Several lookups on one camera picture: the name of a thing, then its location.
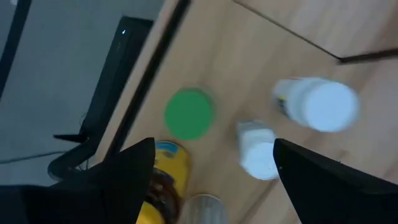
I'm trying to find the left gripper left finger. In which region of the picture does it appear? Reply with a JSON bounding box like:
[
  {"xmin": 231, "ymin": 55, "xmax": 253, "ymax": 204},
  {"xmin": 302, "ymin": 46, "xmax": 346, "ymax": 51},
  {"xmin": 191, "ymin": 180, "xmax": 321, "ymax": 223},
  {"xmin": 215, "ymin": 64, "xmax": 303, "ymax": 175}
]
[{"xmin": 52, "ymin": 138, "xmax": 156, "ymax": 224}]

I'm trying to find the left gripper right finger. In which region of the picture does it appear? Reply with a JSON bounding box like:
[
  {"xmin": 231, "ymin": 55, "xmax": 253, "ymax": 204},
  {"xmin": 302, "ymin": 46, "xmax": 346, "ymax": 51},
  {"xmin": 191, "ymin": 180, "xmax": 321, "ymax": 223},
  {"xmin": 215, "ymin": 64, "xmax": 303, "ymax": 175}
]
[{"xmin": 273, "ymin": 139, "xmax": 398, "ymax": 224}]

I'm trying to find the amber bottle yellow cap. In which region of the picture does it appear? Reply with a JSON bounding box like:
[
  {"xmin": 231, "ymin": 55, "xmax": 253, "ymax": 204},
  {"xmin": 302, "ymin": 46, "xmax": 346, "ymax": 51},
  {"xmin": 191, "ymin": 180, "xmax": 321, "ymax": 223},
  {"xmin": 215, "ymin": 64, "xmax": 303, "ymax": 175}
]
[{"xmin": 135, "ymin": 140, "xmax": 192, "ymax": 224}]

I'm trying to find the white bottle blue label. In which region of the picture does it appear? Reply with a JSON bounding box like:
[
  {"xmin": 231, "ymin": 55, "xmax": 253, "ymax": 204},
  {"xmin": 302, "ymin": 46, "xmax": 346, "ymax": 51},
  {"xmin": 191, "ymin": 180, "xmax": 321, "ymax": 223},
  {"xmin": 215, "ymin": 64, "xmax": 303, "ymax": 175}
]
[{"xmin": 236, "ymin": 119, "xmax": 280, "ymax": 181}]

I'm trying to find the white pill bottle round cap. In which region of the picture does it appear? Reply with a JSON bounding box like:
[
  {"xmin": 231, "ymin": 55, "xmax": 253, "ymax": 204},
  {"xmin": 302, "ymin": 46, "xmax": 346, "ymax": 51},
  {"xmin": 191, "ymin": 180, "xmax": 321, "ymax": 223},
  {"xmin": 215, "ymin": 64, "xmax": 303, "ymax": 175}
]
[{"xmin": 272, "ymin": 77, "xmax": 361, "ymax": 133}]

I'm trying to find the green cap medicine bottle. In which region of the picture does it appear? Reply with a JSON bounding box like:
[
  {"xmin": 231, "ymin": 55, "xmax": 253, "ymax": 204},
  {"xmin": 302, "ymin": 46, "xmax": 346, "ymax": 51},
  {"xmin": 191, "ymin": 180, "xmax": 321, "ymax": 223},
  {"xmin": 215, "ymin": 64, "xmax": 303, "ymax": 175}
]
[{"xmin": 164, "ymin": 87, "xmax": 216, "ymax": 141}]

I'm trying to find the large white pill bottle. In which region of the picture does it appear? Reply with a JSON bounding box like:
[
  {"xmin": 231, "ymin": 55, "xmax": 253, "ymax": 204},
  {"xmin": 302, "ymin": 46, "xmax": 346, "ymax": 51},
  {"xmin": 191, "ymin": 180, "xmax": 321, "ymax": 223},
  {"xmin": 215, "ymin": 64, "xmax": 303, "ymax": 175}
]
[{"xmin": 180, "ymin": 193, "xmax": 229, "ymax": 224}]

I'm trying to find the black equipment box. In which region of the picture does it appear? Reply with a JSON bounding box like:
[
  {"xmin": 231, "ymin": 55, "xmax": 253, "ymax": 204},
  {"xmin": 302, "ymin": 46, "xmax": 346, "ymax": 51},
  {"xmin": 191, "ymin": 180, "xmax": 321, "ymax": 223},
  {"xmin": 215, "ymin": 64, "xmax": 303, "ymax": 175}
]
[{"xmin": 79, "ymin": 15, "xmax": 155, "ymax": 139}]

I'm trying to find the long black floor cable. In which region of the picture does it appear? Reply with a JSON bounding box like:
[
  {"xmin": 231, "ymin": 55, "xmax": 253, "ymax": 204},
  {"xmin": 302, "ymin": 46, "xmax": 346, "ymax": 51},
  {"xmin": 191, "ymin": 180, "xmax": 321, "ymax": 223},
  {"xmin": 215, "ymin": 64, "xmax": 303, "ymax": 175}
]
[{"xmin": 0, "ymin": 151, "xmax": 68, "ymax": 165}]

